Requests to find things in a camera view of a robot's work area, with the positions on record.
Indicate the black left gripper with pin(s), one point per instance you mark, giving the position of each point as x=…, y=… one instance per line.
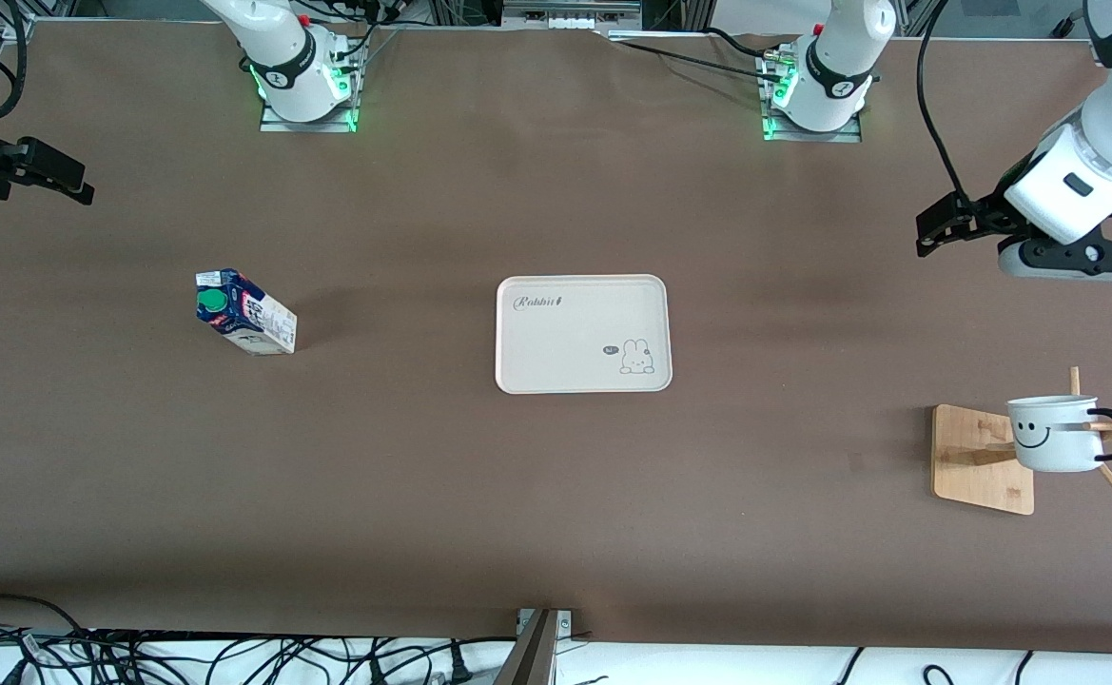
x=986, y=215

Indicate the white smiley face mug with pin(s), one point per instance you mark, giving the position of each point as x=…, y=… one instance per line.
x=1050, y=438

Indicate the blue white milk carton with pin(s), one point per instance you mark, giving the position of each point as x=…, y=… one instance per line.
x=251, y=319

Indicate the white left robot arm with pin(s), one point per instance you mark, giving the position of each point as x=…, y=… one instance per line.
x=1102, y=133

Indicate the beige rabbit print tray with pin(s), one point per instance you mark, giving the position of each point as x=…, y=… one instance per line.
x=575, y=342

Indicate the wooden mug stand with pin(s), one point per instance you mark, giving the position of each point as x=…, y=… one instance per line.
x=979, y=476

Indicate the silver socket strip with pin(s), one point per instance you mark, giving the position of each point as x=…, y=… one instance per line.
x=570, y=11

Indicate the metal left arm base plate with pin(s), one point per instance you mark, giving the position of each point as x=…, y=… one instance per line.
x=850, y=133

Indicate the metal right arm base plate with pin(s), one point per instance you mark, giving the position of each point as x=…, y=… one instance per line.
x=346, y=119

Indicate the aluminium frame profile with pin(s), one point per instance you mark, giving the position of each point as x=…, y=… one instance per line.
x=532, y=652

